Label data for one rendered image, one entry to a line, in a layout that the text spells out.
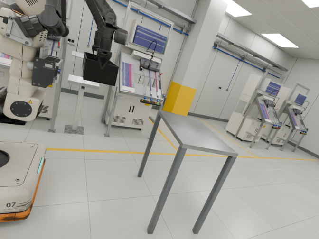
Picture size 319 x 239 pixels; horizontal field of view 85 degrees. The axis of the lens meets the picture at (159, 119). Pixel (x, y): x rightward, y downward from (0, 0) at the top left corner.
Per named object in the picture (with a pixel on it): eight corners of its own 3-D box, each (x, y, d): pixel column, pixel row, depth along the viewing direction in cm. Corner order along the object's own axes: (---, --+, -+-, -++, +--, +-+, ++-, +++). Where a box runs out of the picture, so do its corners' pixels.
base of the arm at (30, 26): (20, 19, 84) (12, 16, 74) (37, 13, 85) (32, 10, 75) (32, 37, 88) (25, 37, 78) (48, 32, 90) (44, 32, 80)
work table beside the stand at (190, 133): (147, 234, 133) (182, 143, 110) (137, 174, 196) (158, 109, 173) (197, 234, 147) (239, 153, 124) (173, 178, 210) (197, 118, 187)
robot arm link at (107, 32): (104, 26, 90) (102, 23, 85) (117, 30, 92) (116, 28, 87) (101, 40, 92) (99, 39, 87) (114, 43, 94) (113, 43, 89)
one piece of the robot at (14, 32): (4, 36, 78) (9, 10, 75) (7, 36, 82) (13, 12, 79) (31, 47, 83) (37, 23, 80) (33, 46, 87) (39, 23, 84)
